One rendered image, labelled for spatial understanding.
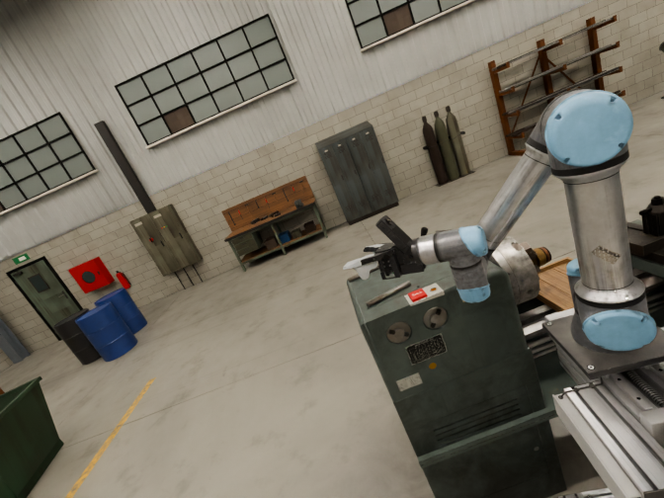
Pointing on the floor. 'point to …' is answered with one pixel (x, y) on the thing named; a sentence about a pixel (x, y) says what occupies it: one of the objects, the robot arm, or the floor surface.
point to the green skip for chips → (25, 439)
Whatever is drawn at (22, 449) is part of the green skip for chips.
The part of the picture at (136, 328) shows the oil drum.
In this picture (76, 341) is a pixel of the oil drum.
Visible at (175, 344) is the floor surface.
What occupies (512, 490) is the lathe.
